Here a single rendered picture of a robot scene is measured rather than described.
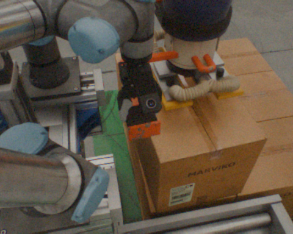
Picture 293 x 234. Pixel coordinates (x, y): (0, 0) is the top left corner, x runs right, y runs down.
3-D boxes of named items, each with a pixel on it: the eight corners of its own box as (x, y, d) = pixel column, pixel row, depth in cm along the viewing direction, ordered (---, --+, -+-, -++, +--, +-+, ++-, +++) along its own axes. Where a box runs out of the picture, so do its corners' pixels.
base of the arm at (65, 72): (27, 91, 107) (19, 69, 99) (30, 66, 117) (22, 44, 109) (70, 86, 109) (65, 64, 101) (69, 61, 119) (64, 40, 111)
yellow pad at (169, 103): (193, 105, 100) (194, 95, 96) (165, 111, 98) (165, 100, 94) (162, 50, 122) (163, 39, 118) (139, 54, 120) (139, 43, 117)
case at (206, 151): (241, 192, 134) (268, 138, 104) (157, 215, 126) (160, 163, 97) (191, 103, 173) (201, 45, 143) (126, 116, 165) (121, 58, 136)
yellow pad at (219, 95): (243, 95, 103) (247, 84, 99) (217, 100, 101) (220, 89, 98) (205, 42, 125) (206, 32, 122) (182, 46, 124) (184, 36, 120)
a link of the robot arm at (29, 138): (35, 144, 78) (19, 108, 68) (74, 166, 73) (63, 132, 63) (-2, 178, 71) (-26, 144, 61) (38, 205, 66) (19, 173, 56)
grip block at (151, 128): (160, 134, 78) (161, 122, 74) (129, 141, 76) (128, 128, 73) (151, 112, 83) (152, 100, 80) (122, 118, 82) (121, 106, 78)
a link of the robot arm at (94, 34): (56, 53, 54) (93, 26, 60) (104, 74, 50) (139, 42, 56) (44, 13, 48) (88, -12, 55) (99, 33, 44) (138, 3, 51)
